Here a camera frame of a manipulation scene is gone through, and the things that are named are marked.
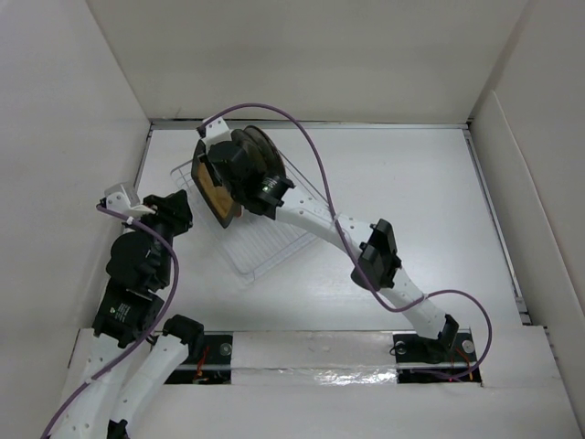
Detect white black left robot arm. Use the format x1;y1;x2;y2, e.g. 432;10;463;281
42;187;207;438

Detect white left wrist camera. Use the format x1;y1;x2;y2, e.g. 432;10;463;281
100;182;155;219

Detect aluminium frame rail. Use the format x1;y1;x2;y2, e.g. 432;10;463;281
151;119;469;131

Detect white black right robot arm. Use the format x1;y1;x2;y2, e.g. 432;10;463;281
197;137;459;364

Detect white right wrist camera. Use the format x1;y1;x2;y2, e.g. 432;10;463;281
194;117;231;157

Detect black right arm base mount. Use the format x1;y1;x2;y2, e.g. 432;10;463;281
388;331;482;384

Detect square yellow plate dark rim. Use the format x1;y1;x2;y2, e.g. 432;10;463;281
190;140;242;229

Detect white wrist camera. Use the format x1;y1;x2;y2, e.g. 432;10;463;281
100;182;155;219
194;117;231;157

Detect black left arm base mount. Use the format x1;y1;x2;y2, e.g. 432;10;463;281
165;332;233;385

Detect clear plastic dish rack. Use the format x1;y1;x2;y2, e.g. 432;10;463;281
170;161;316;284

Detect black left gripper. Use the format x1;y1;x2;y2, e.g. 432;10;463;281
125;187;195;284

